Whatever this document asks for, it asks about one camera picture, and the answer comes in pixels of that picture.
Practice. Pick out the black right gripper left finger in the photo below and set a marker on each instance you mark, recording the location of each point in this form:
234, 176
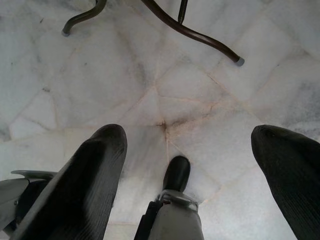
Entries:
82, 190

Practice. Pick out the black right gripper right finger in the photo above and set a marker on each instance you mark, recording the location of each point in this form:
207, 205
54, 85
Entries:
292, 180

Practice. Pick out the grey robot left leg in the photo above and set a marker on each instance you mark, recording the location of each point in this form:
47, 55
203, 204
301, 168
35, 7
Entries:
10, 190

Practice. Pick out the grey robot leg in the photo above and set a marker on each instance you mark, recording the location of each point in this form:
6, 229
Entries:
172, 220
10, 190

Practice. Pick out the grey robot right leg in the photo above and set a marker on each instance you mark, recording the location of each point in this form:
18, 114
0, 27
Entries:
172, 220

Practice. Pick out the black robot right foot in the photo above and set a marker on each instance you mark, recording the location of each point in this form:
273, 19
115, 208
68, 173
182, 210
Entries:
177, 172

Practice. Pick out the curved black metal table leg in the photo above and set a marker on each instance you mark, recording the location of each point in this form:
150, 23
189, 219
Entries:
67, 28
238, 60

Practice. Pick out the straight black table brace rod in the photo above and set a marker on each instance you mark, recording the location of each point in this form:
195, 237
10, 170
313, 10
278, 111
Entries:
183, 8

